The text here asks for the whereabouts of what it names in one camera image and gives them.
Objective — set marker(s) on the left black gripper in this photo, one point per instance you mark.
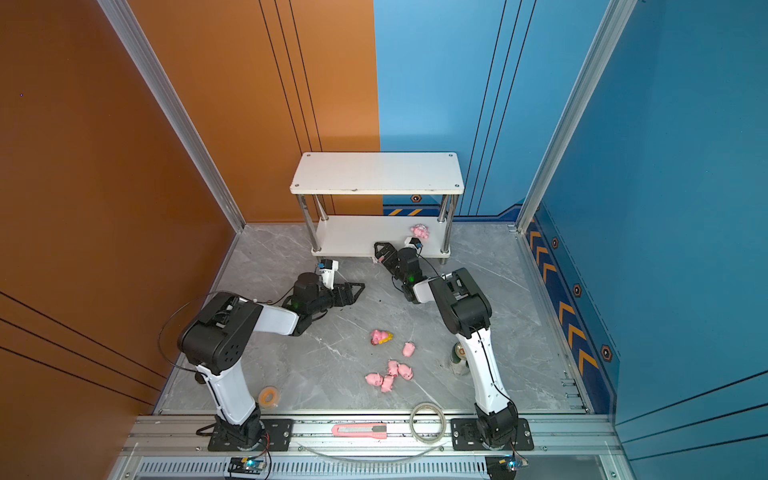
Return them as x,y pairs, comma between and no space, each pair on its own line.
350,299

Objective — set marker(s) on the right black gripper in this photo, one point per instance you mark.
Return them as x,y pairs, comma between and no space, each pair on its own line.
389,249

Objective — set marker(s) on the pink bow character toy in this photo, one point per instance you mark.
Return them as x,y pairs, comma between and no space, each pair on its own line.
420,231

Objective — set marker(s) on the pink yellow figure toy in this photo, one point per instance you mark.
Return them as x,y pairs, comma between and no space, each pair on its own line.
379,337

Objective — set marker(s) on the white two-tier shelf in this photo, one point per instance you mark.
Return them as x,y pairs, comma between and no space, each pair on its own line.
376,174

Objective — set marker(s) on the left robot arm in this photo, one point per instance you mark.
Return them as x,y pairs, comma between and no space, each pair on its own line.
215,340

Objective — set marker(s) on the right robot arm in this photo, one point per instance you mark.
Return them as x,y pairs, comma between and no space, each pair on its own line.
466,312

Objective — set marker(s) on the pink pig toy middle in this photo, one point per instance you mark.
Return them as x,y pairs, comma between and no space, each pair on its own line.
393,368

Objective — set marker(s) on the pink pig toy left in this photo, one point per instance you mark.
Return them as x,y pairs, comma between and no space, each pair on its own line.
374,379

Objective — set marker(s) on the pink pig toy bottom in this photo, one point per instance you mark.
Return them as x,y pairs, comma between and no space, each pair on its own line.
387,384

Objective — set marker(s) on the pink pig toy right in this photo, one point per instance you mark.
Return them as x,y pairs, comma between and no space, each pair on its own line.
405,372

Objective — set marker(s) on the orange tape roll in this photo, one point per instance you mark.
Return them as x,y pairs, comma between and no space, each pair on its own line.
268,397

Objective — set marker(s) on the pink utility knife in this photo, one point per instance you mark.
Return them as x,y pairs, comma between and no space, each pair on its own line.
361,430

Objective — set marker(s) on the coiled clear tube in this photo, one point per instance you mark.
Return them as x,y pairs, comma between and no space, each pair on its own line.
427,423

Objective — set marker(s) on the left circuit board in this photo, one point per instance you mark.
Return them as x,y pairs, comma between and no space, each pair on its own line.
247,468

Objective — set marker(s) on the circuit board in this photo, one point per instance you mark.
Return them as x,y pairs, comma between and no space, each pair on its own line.
247,468
502,467

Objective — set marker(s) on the right circuit board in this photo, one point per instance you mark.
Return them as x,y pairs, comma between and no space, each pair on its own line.
502,467

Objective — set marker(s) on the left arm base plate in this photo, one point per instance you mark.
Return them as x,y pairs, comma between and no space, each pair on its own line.
273,435

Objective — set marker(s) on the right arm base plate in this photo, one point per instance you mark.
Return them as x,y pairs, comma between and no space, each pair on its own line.
467,434

